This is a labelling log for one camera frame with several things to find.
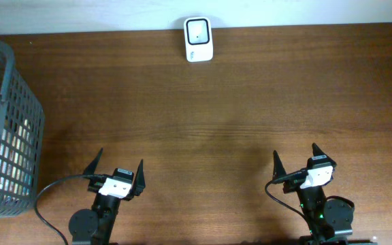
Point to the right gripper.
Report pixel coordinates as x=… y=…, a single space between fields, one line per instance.
x=292 y=184

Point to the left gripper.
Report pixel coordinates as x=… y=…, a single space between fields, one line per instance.
x=94 y=186

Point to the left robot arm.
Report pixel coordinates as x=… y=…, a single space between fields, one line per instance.
x=95 y=225

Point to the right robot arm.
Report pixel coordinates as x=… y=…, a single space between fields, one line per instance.
x=329 y=218

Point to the white barcode scanner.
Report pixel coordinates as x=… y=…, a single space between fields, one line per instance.
x=198 y=39

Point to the grey plastic mesh basket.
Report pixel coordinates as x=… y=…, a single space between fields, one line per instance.
x=22 y=122

